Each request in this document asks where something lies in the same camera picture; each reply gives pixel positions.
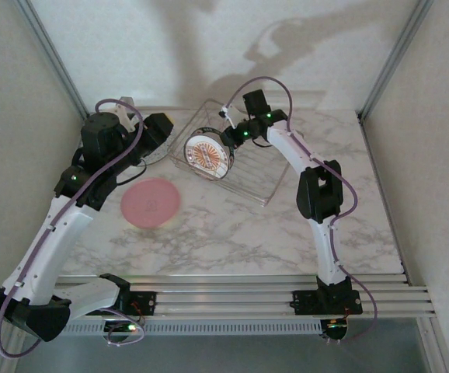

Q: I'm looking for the sunburst print white plate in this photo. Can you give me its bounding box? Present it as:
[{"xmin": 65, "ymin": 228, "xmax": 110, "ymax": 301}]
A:
[{"xmin": 183, "ymin": 127, "xmax": 236, "ymax": 183}]

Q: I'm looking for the speckled confetti pattern plate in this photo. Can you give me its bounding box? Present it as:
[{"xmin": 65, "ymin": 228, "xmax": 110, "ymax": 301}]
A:
[{"xmin": 141, "ymin": 145, "xmax": 171, "ymax": 166}]

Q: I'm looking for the pink plate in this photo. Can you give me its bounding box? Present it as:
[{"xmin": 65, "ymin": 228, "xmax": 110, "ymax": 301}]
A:
[{"xmin": 120, "ymin": 177, "xmax": 182, "ymax": 230}]

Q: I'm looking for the green-lit circuit board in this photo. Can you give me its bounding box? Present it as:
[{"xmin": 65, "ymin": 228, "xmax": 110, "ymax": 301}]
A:
[
  {"xmin": 319, "ymin": 318, "xmax": 350, "ymax": 343},
  {"xmin": 103, "ymin": 320, "xmax": 144, "ymax": 345}
]

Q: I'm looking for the metal wire dish rack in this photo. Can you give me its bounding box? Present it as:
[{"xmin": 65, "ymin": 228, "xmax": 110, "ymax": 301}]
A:
[{"xmin": 169, "ymin": 99, "xmax": 290, "ymax": 207}]

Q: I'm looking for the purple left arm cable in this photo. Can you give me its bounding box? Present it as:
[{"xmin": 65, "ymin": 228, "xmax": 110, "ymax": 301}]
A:
[{"xmin": 0, "ymin": 99, "xmax": 146, "ymax": 359}]

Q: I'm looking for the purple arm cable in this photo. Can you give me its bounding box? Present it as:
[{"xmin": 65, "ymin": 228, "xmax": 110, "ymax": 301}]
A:
[
  {"xmin": 224, "ymin": 76, "xmax": 379, "ymax": 343},
  {"xmin": 0, "ymin": 99, "xmax": 146, "ymax": 359}
]

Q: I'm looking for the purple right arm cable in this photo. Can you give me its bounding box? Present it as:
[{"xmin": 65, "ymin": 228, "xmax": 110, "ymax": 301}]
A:
[{"xmin": 224, "ymin": 76, "xmax": 379, "ymax": 343}]

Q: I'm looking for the aluminium frame post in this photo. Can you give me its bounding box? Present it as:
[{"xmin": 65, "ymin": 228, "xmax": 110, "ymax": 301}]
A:
[
  {"xmin": 12, "ymin": 0, "xmax": 92, "ymax": 120},
  {"xmin": 358, "ymin": 0, "xmax": 436, "ymax": 120}
]

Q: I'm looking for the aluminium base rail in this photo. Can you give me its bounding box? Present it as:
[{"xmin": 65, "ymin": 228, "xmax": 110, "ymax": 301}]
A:
[{"xmin": 53, "ymin": 274, "xmax": 437, "ymax": 322}]

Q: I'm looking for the grey slotted cable duct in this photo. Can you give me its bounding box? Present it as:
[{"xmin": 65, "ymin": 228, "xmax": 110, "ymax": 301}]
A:
[{"xmin": 59, "ymin": 320, "xmax": 322, "ymax": 337}]

